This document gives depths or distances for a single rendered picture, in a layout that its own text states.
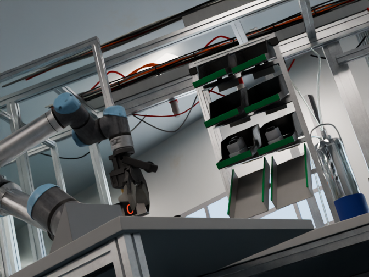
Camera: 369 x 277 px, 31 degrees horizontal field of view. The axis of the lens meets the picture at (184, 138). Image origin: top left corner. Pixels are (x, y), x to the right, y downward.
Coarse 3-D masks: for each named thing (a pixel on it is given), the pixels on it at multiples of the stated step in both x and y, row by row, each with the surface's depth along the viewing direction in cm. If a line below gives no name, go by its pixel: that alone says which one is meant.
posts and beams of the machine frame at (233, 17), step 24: (264, 0) 306; (288, 0) 306; (216, 24) 309; (240, 24) 315; (312, 24) 334; (336, 24) 347; (360, 24) 344; (144, 48) 316; (288, 48) 351; (312, 48) 350; (360, 48) 340; (240, 72) 354; (144, 96) 366; (168, 96) 362
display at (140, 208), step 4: (116, 204) 251; (120, 204) 251; (140, 204) 248; (144, 204) 248; (136, 208) 248; (140, 208) 248; (144, 208) 248; (124, 212) 249; (140, 212) 248; (144, 212) 247
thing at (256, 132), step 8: (248, 128) 250; (256, 128) 244; (232, 136) 252; (240, 136) 251; (248, 136) 250; (256, 136) 239; (224, 144) 244; (248, 144) 251; (256, 144) 234; (224, 152) 240; (248, 152) 223; (224, 160) 226; (232, 160) 225; (240, 160) 224
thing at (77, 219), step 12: (72, 204) 171; (84, 204) 174; (96, 204) 178; (108, 204) 181; (72, 216) 170; (84, 216) 173; (96, 216) 176; (108, 216) 179; (60, 228) 170; (72, 228) 168; (84, 228) 171; (60, 240) 169; (72, 240) 166
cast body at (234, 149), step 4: (232, 140) 227; (236, 140) 227; (240, 140) 228; (232, 144) 226; (236, 144) 225; (240, 144) 227; (228, 148) 227; (232, 148) 226; (236, 148) 226; (240, 148) 225; (244, 148) 228; (232, 152) 227; (236, 152) 225; (240, 152) 224; (232, 156) 226
